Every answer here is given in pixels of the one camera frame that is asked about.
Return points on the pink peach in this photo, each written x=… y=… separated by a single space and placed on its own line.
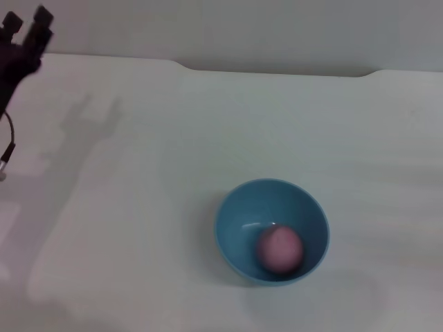
x=280 y=252

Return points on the blue bowl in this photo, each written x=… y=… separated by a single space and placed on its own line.
x=249 y=214

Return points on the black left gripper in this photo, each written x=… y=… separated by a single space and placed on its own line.
x=12 y=72

